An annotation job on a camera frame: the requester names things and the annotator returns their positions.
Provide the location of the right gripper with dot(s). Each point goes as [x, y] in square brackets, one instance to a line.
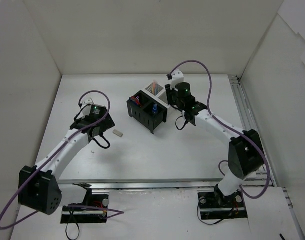
[171, 97]

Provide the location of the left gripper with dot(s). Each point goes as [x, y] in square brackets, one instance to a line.
[108, 120]

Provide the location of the pastel highlighter set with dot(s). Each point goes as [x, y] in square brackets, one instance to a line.
[155, 88]

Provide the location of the beige eraser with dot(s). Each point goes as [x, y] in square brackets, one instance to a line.
[118, 133]

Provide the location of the clear bottle blue cap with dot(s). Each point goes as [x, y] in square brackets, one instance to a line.
[154, 111]

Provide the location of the red pen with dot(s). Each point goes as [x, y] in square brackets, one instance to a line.
[138, 97]

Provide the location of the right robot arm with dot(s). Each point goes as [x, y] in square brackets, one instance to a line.
[245, 150]

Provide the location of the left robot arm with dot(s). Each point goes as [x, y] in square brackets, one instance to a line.
[39, 185]

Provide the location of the white two-compartment organizer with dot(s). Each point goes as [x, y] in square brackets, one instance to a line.
[160, 98]

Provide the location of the black two-compartment organizer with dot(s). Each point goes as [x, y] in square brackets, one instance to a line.
[144, 114]

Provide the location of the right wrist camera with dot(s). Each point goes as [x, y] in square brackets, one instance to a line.
[175, 78]

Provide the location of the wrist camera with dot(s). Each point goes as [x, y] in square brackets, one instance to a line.
[86, 102]
[175, 78]

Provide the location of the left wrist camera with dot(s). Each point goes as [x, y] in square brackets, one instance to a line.
[86, 102]

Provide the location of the aluminium front rail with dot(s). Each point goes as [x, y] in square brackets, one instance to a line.
[146, 185]

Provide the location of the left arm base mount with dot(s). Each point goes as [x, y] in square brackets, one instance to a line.
[88, 214]

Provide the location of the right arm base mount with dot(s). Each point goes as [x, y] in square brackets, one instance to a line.
[213, 212]

